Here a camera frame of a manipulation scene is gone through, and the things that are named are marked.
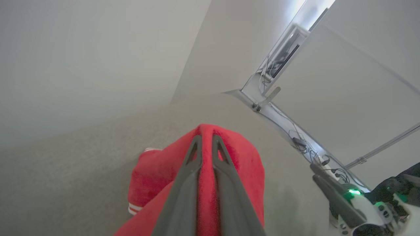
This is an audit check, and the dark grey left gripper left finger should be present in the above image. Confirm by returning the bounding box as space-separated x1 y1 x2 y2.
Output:
152 134 202 236

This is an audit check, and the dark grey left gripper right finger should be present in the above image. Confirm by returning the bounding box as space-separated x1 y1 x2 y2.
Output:
212 134 267 236

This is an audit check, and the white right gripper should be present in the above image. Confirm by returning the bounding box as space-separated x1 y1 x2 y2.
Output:
309 163 412 236

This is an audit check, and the red garment with white trim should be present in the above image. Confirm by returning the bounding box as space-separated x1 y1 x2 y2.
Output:
113 123 265 236

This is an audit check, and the white power strip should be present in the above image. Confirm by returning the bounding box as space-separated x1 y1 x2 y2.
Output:
316 155 343 180

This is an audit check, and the grey metal rod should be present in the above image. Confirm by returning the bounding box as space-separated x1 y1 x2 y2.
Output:
345 123 420 169

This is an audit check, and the black flat monitor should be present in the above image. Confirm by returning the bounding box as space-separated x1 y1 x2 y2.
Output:
270 31 309 79

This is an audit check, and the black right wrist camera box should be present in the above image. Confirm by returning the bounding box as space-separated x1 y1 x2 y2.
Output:
364 163 420 207

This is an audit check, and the grey metal bracket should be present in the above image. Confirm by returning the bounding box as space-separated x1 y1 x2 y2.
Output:
251 87 282 113

